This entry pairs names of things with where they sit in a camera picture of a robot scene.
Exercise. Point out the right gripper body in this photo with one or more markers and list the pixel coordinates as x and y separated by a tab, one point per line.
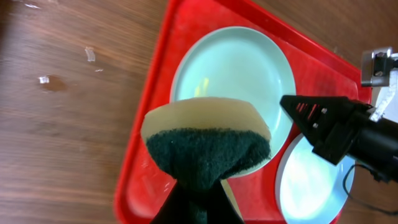
381	138

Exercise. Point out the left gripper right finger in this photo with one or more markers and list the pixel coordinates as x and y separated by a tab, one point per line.
221	205

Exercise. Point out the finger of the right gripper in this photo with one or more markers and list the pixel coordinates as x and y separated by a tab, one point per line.
317	115

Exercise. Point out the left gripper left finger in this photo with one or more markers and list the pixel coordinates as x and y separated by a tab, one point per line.
179	208

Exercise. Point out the green yellow sponge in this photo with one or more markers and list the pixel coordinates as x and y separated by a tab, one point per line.
200	141

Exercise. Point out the teal plate top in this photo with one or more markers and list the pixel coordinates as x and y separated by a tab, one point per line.
244	74

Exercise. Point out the teal plate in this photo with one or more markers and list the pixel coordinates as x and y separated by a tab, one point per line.
244	74
308	189

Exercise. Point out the red plastic tray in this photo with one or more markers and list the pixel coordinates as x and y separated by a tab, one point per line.
142	186

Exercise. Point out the teal plate right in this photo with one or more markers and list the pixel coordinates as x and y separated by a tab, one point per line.
308	189

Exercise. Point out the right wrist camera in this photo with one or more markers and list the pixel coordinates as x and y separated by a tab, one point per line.
379	70

